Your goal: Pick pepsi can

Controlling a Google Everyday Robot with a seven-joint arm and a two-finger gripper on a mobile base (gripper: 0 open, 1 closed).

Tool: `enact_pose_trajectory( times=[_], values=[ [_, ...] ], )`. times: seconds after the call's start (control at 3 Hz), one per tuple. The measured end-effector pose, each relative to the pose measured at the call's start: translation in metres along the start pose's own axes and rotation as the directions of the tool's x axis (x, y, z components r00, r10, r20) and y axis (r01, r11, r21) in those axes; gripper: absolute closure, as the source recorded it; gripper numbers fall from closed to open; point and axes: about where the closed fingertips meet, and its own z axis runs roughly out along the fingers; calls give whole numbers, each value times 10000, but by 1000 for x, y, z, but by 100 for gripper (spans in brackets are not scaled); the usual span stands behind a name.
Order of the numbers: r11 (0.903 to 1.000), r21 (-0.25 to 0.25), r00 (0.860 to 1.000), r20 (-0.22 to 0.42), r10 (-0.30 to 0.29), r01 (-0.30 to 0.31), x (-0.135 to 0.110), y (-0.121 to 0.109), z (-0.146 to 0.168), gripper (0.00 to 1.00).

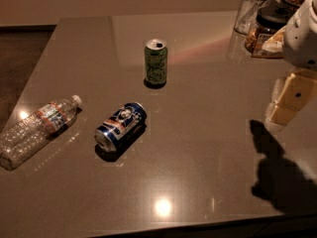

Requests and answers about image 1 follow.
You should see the green soda can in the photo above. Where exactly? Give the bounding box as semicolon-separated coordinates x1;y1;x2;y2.
144;39;167;88

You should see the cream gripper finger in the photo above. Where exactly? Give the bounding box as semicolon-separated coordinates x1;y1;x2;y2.
271;77;286;104
264;68;317;133

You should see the black lidded snack jar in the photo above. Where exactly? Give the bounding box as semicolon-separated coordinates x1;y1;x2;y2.
245;5;292;53

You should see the blue pepsi can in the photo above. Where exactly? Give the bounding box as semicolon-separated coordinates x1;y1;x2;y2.
94;102;147;153

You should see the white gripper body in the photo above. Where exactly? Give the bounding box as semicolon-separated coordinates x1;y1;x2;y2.
283;0;317;70

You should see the clear plastic water bottle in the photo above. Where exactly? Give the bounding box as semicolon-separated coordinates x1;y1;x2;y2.
0;95;82;171

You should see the clear glass cup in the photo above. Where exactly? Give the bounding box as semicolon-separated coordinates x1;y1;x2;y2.
234;0;270;35

